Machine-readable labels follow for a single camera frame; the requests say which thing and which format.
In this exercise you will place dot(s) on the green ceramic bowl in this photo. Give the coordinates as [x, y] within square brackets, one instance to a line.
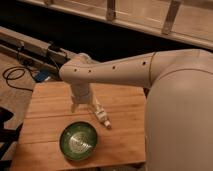
[78, 141]

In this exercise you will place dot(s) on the black chair at left edge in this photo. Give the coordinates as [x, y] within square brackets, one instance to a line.
[7, 136]

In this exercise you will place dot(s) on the small clear bottle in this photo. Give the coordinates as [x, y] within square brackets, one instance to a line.
[101, 114]

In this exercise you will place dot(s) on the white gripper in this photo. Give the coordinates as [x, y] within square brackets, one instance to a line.
[82, 94]

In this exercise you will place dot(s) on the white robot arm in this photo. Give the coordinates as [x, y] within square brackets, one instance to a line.
[179, 108]

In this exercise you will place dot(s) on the blue box on floor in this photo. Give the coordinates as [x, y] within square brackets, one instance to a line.
[42, 75]

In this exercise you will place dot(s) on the metal rail beam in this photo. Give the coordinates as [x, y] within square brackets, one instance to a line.
[40, 46]

